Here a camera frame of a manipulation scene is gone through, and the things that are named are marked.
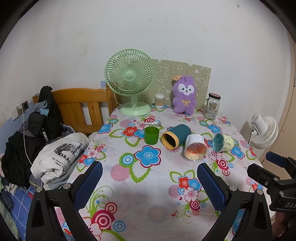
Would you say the cotton swab container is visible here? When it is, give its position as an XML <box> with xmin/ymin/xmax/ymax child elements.
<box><xmin>154</xmin><ymin>93</ymin><xmax>165</xmax><ymax>108</ymax></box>

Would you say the blue checked bedsheet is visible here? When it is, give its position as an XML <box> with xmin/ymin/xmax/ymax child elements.
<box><xmin>0</xmin><ymin>181</ymin><xmax>57</xmax><ymax>241</ymax></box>

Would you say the pale yellow printed cup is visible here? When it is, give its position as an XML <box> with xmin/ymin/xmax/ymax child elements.
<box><xmin>212</xmin><ymin>133</ymin><xmax>235</xmax><ymax>153</ymax></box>

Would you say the teal cup with yellow rim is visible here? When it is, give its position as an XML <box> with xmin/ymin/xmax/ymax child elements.
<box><xmin>161</xmin><ymin>124</ymin><xmax>191</xmax><ymax>149</ymax></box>

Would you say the green plastic cup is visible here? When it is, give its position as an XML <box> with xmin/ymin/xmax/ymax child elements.
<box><xmin>144</xmin><ymin>126</ymin><xmax>160</xmax><ymax>145</ymax></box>

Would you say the black clothes pile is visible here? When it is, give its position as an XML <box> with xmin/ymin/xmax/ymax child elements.
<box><xmin>1</xmin><ymin>131</ymin><xmax>45</xmax><ymax>189</ymax></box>

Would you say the person's right hand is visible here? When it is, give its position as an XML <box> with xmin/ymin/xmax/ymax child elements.
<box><xmin>272</xmin><ymin>211</ymin><xmax>295</xmax><ymax>241</ymax></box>

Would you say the floral tablecloth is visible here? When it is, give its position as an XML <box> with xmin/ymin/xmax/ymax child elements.
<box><xmin>54</xmin><ymin>104</ymin><xmax>266</xmax><ymax>241</ymax></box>

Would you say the white cup with orange inside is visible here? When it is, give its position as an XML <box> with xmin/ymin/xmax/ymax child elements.
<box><xmin>184</xmin><ymin>135</ymin><xmax>208</xmax><ymax>162</ymax></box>

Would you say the white printed shirt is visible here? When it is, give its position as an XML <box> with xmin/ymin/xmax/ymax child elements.
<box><xmin>30</xmin><ymin>133</ymin><xmax>90</xmax><ymax>184</ymax></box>

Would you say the white fan power cable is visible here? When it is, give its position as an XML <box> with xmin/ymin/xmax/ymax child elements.
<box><xmin>132</xmin><ymin>102</ymin><xmax>163</xmax><ymax>128</ymax></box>

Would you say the white charging cable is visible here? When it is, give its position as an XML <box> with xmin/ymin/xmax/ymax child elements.
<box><xmin>21</xmin><ymin>108</ymin><xmax>33</xmax><ymax>166</ymax></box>

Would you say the wooden bed headboard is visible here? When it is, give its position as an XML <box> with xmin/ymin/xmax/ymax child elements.
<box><xmin>32</xmin><ymin>84</ymin><xmax>121</xmax><ymax>136</ymax></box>

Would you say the green desk fan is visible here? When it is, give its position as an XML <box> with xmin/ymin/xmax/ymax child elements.
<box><xmin>105</xmin><ymin>49</ymin><xmax>156</xmax><ymax>117</ymax></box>

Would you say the beige printed board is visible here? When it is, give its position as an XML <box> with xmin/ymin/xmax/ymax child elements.
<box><xmin>150</xmin><ymin>59</ymin><xmax>211</xmax><ymax>110</ymax></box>

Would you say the purple plush toy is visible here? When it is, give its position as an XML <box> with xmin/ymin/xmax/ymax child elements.
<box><xmin>171</xmin><ymin>75</ymin><xmax>199</xmax><ymax>115</ymax></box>

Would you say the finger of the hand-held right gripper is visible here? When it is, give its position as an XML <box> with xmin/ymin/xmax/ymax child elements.
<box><xmin>265</xmin><ymin>152</ymin><xmax>296</xmax><ymax>179</ymax></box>
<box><xmin>247</xmin><ymin>163</ymin><xmax>281</xmax><ymax>193</ymax></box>

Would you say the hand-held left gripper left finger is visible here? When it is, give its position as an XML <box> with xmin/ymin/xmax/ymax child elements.
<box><xmin>26</xmin><ymin>161</ymin><xmax>103</xmax><ymax>241</ymax></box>

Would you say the white clip fan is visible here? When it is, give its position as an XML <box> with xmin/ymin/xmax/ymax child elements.
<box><xmin>248</xmin><ymin>113</ymin><xmax>279</xmax><ymax>150</ymax></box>

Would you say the glass jar mug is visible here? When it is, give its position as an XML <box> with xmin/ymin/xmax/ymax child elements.
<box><xmin>202</xmin><ymin>93</ymin><xmax>221</xmax><ymax>120</ymax></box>

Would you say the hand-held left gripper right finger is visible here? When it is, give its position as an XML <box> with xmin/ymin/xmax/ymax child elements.
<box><xmin>196</xmin><ymin>163</ymin><xmax>273</xmax><ymax>241</ymax></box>

